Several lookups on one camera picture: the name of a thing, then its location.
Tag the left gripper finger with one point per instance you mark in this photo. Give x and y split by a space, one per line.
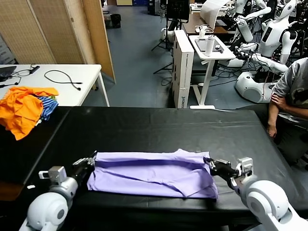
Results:
80 162
91 161

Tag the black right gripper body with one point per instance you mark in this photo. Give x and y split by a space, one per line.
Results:
223 169

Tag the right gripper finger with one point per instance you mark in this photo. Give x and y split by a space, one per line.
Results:
211 166
209 161

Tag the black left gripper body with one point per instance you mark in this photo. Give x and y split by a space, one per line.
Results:
79 174

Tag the lavender t-shirt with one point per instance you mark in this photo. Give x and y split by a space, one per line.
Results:
144 173

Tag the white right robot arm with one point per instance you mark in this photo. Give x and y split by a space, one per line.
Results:
264 199

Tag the person left forearm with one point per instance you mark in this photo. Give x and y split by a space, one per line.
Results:
297 110

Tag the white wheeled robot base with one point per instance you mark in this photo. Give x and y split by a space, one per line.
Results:
250 84
170 34
234 63

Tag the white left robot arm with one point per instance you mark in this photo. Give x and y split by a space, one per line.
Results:
48 209

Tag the person right hand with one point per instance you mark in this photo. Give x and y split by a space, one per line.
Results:
272 130

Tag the person left hand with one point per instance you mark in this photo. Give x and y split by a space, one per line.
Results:
278 99

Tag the small white tag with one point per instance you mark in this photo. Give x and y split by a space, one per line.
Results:
30 187

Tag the black table cover sheet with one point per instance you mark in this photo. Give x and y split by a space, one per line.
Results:
168 130

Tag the blue striped garment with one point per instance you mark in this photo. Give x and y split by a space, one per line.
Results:
49 107

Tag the black covered side table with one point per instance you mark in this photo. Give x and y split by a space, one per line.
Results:
14 158

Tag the green garment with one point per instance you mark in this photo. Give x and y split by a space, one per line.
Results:
54 97

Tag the orange garment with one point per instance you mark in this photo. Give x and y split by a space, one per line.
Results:
19 110

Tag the white table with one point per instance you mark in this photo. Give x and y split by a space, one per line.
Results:
91 72

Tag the tall white cardboard box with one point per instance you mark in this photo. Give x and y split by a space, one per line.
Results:
185 72

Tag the black power adapter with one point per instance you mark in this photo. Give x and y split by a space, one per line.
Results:
35 68

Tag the small white standing desk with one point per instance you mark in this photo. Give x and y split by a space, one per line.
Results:
226 55

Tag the small black device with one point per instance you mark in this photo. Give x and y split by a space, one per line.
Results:
220 49

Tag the white water bottle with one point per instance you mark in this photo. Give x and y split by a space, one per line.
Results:
210 47

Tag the dark laptop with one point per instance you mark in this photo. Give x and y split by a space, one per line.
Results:
6 72

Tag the grey tablet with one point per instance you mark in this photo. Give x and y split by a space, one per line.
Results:
201 44

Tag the seated person grey shirt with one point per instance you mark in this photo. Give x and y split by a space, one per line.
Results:
298 74

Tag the wooden folding screen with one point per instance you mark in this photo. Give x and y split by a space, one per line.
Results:
60 31

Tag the black tripod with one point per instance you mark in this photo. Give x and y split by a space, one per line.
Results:
166 36

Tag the grey storage cabinet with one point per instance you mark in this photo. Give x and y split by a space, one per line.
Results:
3 51

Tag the brown wooden desk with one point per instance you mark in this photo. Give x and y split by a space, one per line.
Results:
191 25

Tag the white humanoid robot black shoulders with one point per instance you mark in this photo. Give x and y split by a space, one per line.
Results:
269 36

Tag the black trash bin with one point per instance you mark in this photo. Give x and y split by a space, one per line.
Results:
116 21

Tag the white curved panel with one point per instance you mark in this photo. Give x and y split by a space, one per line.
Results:
209 12

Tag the black monitor panel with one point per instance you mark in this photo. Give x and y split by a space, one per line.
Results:
176 9

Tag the blue storage crates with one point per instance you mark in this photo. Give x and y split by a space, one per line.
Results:
139 2

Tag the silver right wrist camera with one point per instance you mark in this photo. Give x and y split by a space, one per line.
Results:
245 167

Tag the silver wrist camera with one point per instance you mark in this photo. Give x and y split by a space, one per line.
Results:
245 167
56 174

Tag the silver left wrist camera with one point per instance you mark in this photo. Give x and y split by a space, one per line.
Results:
56 174

